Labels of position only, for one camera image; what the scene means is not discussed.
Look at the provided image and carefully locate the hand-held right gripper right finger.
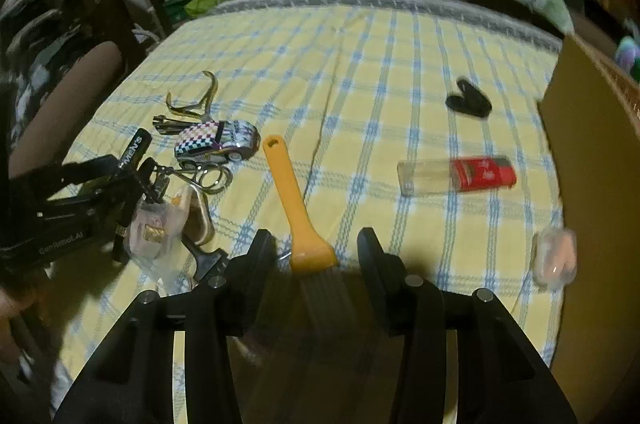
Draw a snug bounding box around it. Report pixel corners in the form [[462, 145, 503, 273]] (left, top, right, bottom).
[[356, 227, 578, 424]]

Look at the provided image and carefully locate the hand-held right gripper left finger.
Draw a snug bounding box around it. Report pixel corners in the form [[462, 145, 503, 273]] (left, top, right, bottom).
[[52, 228, 278, 424]]

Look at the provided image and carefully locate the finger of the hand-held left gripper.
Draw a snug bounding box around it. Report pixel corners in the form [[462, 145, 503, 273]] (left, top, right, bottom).
[[45, 189, 141, 230], [60, 155, 151, 185]]

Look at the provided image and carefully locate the black tube with white print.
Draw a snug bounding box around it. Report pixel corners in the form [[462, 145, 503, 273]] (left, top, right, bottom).
[[114, 128, 153, 177]]

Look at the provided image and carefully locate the orange handled brush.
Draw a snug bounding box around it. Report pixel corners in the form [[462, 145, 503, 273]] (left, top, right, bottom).
[[262, 134, 363, 335]]

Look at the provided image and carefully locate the beige oval hair clip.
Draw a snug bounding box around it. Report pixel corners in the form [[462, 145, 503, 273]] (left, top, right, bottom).
[[170, 185, 216, 245]]

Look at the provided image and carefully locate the checkered toy car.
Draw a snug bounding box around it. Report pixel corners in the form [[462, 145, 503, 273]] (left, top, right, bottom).
[[174, 119, 261, 165]]

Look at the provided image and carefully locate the gold hair claw clip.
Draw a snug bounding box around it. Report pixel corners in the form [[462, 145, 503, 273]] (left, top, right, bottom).
[[165, 71, 221, 122]]

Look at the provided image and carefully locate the red and clear lighter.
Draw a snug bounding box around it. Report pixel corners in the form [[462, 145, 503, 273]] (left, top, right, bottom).
[[397, 157, 517, 197]]

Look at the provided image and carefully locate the pink sponge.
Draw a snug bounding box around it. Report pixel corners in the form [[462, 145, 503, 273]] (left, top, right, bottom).
[[531, 227, 577, 291]]

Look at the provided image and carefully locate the small black hair clip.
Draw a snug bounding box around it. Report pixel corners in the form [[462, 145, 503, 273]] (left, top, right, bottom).
[[445, 77, 493, 118]]

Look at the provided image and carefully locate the cardboard box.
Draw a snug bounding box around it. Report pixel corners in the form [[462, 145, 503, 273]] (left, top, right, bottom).
[[537, 33, 640, 405]]

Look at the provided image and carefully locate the pile of clothes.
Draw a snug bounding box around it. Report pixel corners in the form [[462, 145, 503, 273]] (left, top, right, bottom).
[[0, 0, 81, 105]]

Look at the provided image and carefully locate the yellow plaid tablecloth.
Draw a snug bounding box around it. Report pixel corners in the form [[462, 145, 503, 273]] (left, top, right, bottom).
[[52, 0, 566, 424]]

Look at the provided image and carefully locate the green plastic bag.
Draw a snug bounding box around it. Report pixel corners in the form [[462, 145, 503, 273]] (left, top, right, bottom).
[[184, 0, 232, 19]]

